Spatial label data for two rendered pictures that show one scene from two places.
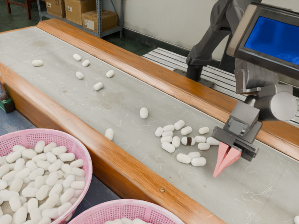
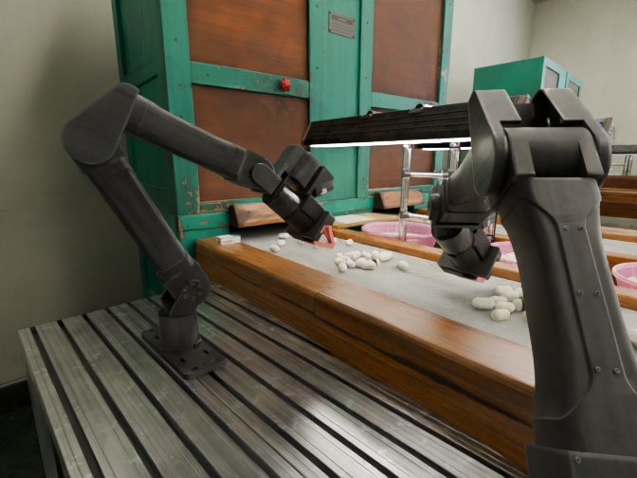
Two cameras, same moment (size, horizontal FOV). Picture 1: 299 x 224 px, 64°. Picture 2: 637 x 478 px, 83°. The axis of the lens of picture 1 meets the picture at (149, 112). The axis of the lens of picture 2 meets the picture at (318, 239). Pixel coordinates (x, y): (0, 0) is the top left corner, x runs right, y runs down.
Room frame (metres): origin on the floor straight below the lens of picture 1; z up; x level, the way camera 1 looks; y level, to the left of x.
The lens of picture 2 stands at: (1.13, -0.29, 1.00)
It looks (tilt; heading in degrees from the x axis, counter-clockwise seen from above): 12 degrees down; 196
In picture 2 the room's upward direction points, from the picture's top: straight up
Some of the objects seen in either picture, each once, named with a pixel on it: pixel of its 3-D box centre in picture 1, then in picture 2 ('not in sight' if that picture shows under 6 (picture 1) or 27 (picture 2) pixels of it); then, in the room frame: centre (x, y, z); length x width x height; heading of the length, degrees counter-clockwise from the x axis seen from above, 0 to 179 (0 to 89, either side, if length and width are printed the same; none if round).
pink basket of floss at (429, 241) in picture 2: not in sight; (399, 241); (-0.12, -0.36, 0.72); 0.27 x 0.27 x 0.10
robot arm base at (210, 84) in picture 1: (193, 72); not in sight; (0.93, -0.17, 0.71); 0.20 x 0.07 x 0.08; 61
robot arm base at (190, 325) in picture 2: not in sight; (178, 328); (0.64, -0.69, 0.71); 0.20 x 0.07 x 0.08; 61
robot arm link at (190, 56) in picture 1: (198, 59); not in sight; (0.92, -0.17, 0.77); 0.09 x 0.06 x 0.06; 99
